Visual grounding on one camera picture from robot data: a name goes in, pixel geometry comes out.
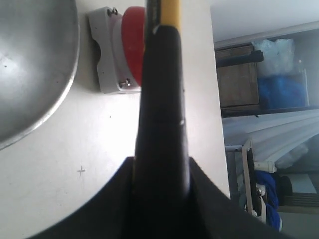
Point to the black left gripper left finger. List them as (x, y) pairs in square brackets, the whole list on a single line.
[(105, 216)]

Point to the round stainless steel plate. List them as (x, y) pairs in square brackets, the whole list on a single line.
[(39, 52)]

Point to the white draped cloth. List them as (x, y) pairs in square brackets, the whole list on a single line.
[(279, 138)]

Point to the clear plastic bag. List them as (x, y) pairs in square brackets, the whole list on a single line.
[(279, 58)]

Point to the red dome push button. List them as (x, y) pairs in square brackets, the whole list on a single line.
[(120, 38)]

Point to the yellow black claw hammer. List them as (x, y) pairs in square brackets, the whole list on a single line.
[(161, 168)]

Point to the blue cloth bundle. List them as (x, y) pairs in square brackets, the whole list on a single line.
[(273, 218)]

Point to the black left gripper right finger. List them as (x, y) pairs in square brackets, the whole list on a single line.
[(216, 217)]

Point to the white framed board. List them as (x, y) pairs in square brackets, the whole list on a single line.
[(255, 193)]

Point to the blue plastic bag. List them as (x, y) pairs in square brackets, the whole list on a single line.
[(280, 92)]

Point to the brown cardboard box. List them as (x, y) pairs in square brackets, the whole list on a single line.
[(237, 78)]

